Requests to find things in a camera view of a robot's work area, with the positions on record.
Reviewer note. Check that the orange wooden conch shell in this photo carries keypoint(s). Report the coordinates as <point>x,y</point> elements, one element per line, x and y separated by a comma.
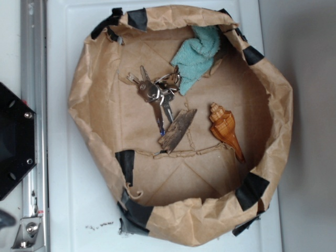
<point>223,128</point>

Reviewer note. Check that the brown paper bag bin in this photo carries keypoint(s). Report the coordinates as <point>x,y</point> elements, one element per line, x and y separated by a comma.
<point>200,190</point>

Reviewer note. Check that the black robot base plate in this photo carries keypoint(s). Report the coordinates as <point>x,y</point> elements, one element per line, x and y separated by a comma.
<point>18,155</point>

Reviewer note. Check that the teal terry cloth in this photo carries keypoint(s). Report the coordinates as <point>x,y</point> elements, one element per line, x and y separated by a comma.
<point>196,55</point>

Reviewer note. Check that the silver key bunch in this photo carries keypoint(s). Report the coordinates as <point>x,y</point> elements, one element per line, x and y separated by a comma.
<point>158,93</point>

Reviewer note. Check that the weathered wood piece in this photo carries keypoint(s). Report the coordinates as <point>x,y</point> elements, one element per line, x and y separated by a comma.
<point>177,130</point>

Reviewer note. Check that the aluminium extrusion rail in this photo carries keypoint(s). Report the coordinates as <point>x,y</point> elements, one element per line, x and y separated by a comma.
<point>34,92</point>

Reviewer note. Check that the metal corner bracket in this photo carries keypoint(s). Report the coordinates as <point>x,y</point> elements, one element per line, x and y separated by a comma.
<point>30,235</point>

